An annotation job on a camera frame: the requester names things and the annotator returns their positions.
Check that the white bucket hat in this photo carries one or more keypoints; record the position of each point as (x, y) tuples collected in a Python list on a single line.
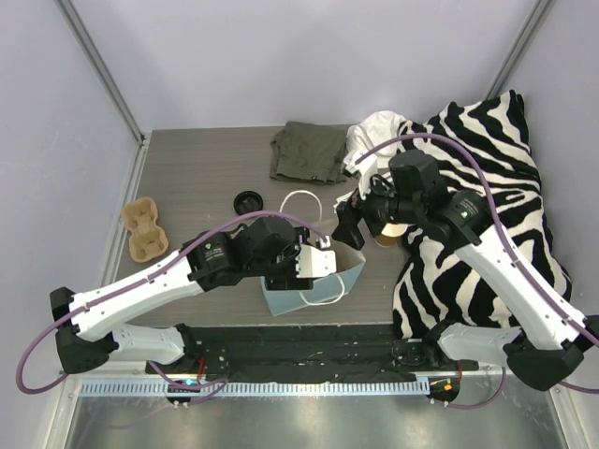
[(375, 129)]

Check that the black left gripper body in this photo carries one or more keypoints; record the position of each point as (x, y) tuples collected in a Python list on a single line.
[(287, 283)]

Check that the light blue paper bag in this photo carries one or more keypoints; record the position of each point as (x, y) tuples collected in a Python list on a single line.
[(326, 291)]

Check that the white paper straws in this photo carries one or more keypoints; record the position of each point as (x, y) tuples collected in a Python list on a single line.
[(344, 196)]

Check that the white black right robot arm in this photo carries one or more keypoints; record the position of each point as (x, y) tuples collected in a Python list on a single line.
[(551, 338)]

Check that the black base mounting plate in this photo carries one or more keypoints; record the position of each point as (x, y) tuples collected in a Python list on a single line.
[(311, 355)]

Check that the white slotted cable duct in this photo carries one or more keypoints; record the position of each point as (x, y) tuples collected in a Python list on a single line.
[(122, 388)]

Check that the olive green folded cloth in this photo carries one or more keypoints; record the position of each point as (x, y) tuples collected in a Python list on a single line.
[(308, 152)]

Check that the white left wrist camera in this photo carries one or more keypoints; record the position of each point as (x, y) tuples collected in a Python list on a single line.
[(314, 263)]

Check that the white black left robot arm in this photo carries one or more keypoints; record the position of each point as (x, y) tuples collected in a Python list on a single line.
[(94, 326)]

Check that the zebra striped blanket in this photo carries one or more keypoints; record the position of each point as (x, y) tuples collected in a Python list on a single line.
[(435, 285)]

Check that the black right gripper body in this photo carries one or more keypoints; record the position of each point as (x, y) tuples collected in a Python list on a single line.
[(353, 217)]

